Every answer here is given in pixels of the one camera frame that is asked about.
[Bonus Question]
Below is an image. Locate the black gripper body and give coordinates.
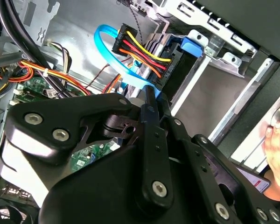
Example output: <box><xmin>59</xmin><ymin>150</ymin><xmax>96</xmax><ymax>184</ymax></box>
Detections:
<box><xmin>37</xmin><ymin>144</ymin><xmax>215</xmax><ymax>224</ymax></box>

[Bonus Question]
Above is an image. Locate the hard disk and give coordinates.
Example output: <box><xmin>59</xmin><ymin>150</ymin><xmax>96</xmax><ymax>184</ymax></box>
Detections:
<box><xmin>128</xmin><ymin>34</ymin><xmax>203</xmax><ymax>103</ymax></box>

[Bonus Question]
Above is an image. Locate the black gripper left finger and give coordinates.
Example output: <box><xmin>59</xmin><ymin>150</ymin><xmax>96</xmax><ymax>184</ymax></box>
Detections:
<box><xmin>0</xmin><ymin>85</ymin><xmax>175</xmax><ymax>210</ymax></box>

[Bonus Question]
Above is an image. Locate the person's hand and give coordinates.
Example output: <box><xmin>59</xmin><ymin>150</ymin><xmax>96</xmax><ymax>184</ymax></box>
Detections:
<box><xmin>262</xmin><ymin>121</ymin><xmax>280</xmax><ymax>202</ymax></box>

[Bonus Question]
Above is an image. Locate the blue data wire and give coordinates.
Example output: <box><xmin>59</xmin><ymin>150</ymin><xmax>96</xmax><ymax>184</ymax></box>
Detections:
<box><xmin>93</xmin><ymin>23</ymin><xmax>165</xmax><ymax>100</ymax></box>

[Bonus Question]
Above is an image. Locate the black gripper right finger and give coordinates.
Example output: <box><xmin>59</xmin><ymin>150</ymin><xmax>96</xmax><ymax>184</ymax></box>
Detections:
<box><xmin>158</xmin><ymin>92</ymin><xmax>280</xmax><ymax>224</ymax></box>

